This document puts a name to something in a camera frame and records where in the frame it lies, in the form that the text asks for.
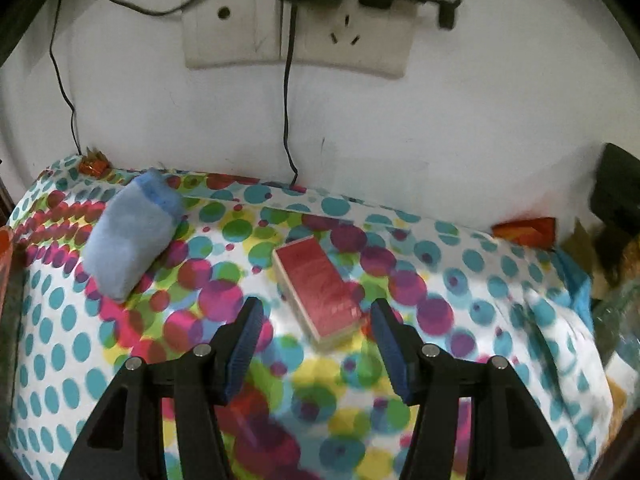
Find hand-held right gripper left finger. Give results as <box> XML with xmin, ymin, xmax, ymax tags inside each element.
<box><xmin>59</xmin><ymin>296</ymin><xmax>265</xmax><ymax>480</ymax></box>

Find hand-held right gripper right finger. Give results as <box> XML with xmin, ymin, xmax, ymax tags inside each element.
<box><xmin>369</xmin><ymin>297</ymin><xmax>576</xmax><ymax>480</ymax></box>

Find red box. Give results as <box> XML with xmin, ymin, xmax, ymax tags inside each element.
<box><xmin>271</xmin><ymin>235</ymin><xmax>364</xmax><ymax>352</ymax></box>

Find red round tray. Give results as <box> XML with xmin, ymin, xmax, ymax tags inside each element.
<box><xmin>0</xmin><ymin>225</ymin><xmax>13</xmax><ymax>306</ymax></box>

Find polka dot cloth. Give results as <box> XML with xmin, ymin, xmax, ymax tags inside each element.
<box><xmin>0</xmin><ymin>155</ymin><xmax>616</xmax><ymax>480</ymax></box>

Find blue rolled sock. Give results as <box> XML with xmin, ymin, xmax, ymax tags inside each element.
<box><xmin>81</xmin><ymin>169</ymin><xmax>185</xmax><ymax>302</ymax></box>

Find orange packet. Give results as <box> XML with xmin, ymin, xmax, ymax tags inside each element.
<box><xmin>492</xmin><ymin>216</ymin><xmax>557</xmax><ymax>250</ymax></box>

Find clear plastic bag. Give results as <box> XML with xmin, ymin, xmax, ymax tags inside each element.
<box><xmin>592</xmin><ymin>280</ymin><xmax>640</xmax><ymax>366</ymax></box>

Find orange candy wrapper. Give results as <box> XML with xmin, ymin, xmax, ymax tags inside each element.
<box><xmin>77</xmin><ymin>146</ymin><xmax>112</xmax><ymax>177</ymax></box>

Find dark object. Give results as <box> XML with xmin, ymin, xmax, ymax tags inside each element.
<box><xmin>590</xmin><ymin>142</ymin><xmax>640</xmax><ymax>241</ymax></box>

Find black charger cable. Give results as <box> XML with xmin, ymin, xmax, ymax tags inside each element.
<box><xmin>281</xmin><ymin>1</ymin><xmax>302</xmax><ymax>188</ymax></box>

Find white wall socket plate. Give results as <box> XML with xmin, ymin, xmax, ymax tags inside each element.
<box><xmin>181</xmin><ymin>0</ymin><xmax>416</xmax><ymax>80</ymax></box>

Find thin dark cable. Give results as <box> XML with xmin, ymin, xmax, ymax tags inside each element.
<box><xmin>49</xmin><ymin>0</ymin><xmax>83</xmax><ymax>157</ymax></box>

